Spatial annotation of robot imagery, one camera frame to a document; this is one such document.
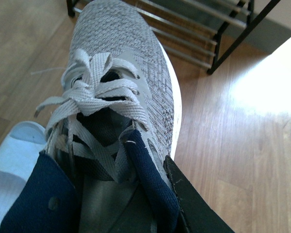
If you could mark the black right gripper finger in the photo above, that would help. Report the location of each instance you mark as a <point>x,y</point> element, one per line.
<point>195,215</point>

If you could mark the black metal shoe rack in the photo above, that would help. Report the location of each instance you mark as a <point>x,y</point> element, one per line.
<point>203,32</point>

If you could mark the grey sneaker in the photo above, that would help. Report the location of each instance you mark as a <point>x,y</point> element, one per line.
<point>101,170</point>

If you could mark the light blue slide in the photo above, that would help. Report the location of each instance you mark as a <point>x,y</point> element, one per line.
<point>18,155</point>

